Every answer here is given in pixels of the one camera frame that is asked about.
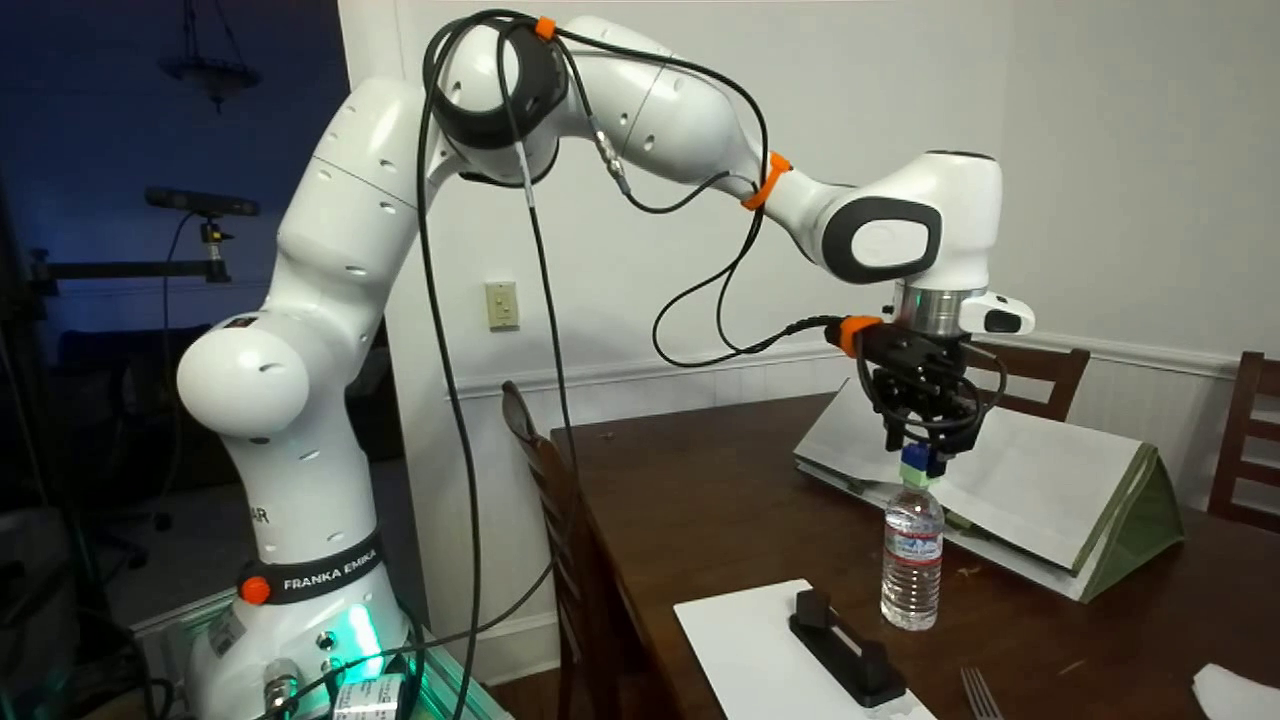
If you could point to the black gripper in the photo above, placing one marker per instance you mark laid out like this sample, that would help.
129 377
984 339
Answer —
934 361

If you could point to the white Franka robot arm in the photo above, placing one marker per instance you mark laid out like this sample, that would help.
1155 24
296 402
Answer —
335 225

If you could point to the clear plastic water bottle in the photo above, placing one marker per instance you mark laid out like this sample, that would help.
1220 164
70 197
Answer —
909 560

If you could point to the open white green binder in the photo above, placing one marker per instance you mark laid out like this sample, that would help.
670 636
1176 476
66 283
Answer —
1043 480

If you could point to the dark wooden dining chair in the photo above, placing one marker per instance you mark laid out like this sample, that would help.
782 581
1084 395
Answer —
1054 361
563 532
1260 381

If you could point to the black stapler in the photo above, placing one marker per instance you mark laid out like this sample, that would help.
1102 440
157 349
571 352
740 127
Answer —
840 650

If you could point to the grey metal ruler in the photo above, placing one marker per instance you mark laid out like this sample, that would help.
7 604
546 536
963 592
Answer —
983 698

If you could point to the white rectangular board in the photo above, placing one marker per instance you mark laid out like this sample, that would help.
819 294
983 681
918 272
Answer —
746 654

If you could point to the white paper napkin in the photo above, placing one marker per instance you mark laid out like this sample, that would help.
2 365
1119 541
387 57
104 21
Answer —
1234 698

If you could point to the white robot mounting platform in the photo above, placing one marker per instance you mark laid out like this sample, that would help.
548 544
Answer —
175 640

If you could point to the beige light switch plate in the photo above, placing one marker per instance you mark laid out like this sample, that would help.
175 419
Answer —
500 307

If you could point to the black stereo camera bar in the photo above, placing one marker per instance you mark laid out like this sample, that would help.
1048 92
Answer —
201 202

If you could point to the black camera stand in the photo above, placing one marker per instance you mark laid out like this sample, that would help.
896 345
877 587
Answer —
134 268

